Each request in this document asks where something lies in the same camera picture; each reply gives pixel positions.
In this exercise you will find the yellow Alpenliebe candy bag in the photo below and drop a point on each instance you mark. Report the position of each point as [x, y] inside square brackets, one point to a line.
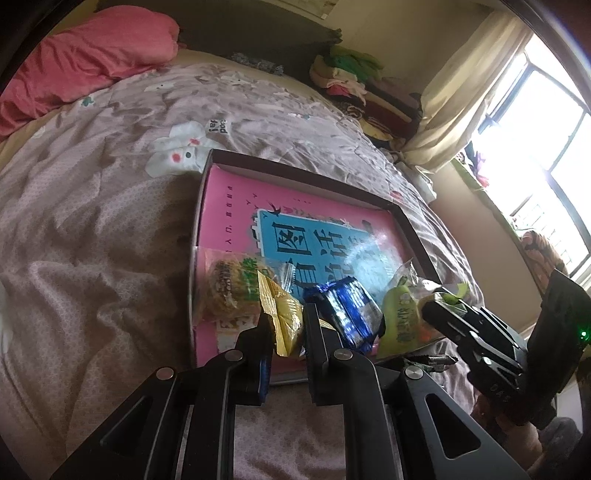
[287, 315]

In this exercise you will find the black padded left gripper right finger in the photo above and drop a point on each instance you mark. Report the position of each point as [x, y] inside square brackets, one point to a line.
[328, 377]

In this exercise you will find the cream curtain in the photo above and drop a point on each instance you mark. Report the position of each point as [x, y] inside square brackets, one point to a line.
[455, 101]

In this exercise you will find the pile of folded clothes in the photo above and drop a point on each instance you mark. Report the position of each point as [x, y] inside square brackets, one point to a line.
[389, 113]

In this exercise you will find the clear bag crispy rice cake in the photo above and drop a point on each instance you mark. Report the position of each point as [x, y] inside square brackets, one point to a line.
[228, 283]

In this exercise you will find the dark green headboard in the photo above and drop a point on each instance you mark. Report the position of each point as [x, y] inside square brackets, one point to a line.
[256, 29]

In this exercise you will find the pink and blue book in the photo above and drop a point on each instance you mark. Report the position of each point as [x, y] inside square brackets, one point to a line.
[326, 235]

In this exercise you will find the blue biscuit packet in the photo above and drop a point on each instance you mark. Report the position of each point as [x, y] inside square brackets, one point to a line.
[350, 309]

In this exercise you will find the green bag yellow cake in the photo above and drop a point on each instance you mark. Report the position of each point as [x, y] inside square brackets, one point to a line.
[405, 329]

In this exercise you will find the pink quilt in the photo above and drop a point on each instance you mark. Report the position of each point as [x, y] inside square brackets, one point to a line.
[112, 44]

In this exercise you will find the dark patterned pillow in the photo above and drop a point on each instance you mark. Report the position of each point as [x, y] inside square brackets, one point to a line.
[257, 63]

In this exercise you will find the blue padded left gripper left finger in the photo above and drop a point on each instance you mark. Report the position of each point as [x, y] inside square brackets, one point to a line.
[253, 374]

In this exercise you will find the dark shallow cardboard tray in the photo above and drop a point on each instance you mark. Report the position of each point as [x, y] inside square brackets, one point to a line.
[208, 338]

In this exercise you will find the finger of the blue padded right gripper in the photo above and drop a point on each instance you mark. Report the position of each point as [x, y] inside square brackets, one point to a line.
[458, 323]

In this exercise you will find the lilac patterned duvet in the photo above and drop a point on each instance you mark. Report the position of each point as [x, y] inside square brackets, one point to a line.
[95, 251]

